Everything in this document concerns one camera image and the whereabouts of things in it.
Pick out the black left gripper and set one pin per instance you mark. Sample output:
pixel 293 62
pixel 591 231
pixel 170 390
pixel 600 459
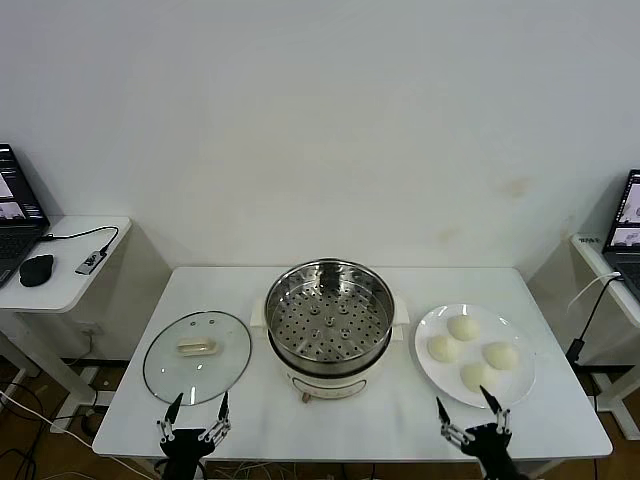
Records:
pixel 185 445

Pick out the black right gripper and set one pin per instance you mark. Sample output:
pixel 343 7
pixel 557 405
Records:
pixel 487 442

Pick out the white steamed baozi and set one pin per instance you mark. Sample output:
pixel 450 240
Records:
pixel 442 348
pixel 500 356
pixel 462 327
pixel 477 377

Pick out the round glass pot lid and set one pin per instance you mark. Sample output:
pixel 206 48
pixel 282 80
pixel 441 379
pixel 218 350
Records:
pixel 165 360

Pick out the perforated steel steamer basket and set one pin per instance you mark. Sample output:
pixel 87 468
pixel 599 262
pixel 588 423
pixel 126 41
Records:
pixel 327 320

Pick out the round white plate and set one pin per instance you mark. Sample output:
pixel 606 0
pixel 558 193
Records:
pixel 500 325

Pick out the cream electric cooker pot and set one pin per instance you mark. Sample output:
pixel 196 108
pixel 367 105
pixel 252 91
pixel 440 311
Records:
pixel 325 385

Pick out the white side table with mouse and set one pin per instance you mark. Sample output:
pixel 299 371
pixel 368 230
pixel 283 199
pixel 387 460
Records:
pixel 60 295

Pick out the white side table with label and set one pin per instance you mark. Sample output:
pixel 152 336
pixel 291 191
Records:
pixel 592 260

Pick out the small printed label sticker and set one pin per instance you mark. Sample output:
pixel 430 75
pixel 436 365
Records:
pixel 589 239

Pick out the black computer mouse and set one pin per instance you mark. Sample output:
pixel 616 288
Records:
pixel 36 270

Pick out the open laptop beside mouse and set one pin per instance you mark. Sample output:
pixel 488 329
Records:
pixel 17 200

